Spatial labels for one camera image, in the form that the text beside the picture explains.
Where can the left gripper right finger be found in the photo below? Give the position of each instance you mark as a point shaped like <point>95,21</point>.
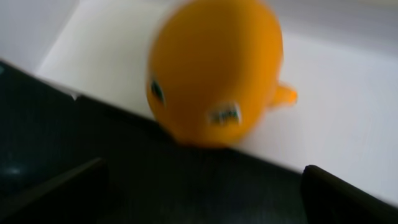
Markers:
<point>339,202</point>

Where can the yellow rubber duck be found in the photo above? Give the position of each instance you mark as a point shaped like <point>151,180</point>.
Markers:
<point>214,68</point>

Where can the white shelf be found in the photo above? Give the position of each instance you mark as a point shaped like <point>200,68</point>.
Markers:
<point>326,109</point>

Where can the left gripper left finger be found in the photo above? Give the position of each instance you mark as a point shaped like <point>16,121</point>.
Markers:
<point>56,196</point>

